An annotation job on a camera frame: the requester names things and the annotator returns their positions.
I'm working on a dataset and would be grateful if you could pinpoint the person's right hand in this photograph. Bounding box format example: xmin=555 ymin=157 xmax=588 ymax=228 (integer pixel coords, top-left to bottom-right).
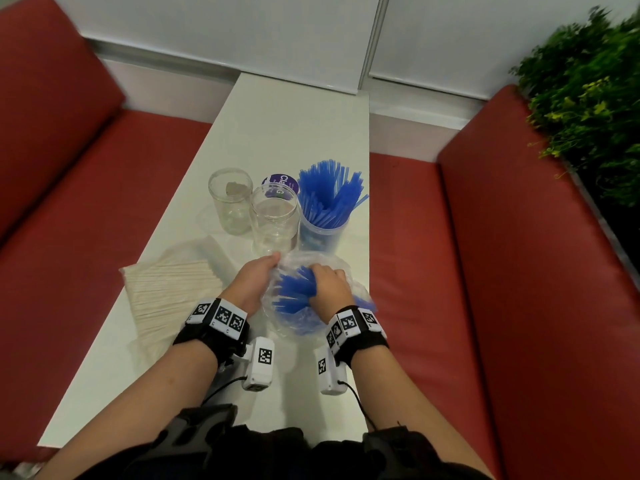
xmin=307 ymin=264 xmax=356 ymax=323

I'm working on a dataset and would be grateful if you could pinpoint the person's left hand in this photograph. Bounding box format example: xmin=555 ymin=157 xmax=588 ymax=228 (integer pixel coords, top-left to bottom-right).
xmin=220 ymin=252 xmax=282 ymax=316

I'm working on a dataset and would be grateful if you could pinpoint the bundle of blue straws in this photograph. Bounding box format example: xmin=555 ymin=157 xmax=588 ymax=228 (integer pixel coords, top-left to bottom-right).
xmin=273 ymin=266 xmax=377 ymax=326

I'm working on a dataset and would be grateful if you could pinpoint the clear plastic bag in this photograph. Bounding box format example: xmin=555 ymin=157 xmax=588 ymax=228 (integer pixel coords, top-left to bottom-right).
xmin=262 ymin=250 xmax=377 ymax=341

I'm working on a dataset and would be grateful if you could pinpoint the person's left forearm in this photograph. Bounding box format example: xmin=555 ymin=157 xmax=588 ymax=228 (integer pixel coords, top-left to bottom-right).
xmin=37 ymin=339 xmax=221 ymax=480

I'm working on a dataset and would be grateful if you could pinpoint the person's right forearm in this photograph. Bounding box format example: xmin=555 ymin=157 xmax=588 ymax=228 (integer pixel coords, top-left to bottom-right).
xmin=350 ymin=346 xmax=494 ymax=480

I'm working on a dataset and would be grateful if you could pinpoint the clear glass jar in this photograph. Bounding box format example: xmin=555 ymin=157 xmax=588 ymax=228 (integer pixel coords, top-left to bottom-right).
xmin=249 ymin=183 xmax=301 ymax=256
xmin=208 ymin=168 xmax=255 ymax=237

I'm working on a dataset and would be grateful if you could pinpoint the clear plastic cup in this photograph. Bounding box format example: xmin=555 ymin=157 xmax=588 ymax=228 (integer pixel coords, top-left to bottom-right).
xmin=298 ymin=209 xmax=350 ymax=254

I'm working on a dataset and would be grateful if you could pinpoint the black marker wristband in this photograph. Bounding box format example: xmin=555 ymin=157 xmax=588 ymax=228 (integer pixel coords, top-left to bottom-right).
xmin=173 ymin=298 xmax=251 ymax=368
xmin=325 ymin=305 xmax=390 ymax=368

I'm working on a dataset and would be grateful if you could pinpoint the round purple lid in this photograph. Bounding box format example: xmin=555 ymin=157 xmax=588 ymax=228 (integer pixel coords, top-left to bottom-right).
xmin=261 ymin=173 xmax=300 ymax=198

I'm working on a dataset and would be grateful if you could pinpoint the bunch of upright blue straws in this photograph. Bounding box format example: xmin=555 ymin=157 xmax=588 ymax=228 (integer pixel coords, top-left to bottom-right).
xmin=297 ymin=158 xmax=370 ymax=230

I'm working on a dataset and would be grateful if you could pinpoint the pack of wooden stir sticks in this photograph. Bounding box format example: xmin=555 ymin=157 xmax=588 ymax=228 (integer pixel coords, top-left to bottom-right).
xmin=118 ymin=235 xmax=237 ymax=346

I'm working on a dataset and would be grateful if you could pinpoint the person's black clothing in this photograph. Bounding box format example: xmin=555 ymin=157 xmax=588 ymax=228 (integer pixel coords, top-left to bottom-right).
xmin=79 ymin=404 xmax=494 ymax=480

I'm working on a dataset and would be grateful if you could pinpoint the red sofa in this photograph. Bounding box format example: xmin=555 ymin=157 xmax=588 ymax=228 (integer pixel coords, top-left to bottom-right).
xmin=368 ymin=84 xmax=640 ymax=480
xmin=0 ymin=0 xmax=214 ymax=466

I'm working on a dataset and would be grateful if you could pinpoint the dark planter box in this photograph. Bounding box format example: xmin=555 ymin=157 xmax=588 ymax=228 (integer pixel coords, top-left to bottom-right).
xmin=567 ymin=162 xmax=640 ymax=288

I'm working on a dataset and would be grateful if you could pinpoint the green leafy plant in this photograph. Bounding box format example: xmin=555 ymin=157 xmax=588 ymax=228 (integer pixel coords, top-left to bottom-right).
xmin=509 ymin=7 xmax=640 ymax=210

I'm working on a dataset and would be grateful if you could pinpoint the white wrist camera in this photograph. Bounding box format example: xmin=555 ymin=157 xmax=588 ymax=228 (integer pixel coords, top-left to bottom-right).
xmin=313 ymin=345 xmax=349 ymax=397
xmin=241 ymin=337 xmax=276 ymax=393

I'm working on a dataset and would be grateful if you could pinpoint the black camera cable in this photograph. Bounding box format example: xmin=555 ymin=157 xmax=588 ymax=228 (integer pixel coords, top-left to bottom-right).
xmin=200 ymin=376 xmax=249 ymax=406
xmin=340 ymin=380 xmax=379 ymax=431

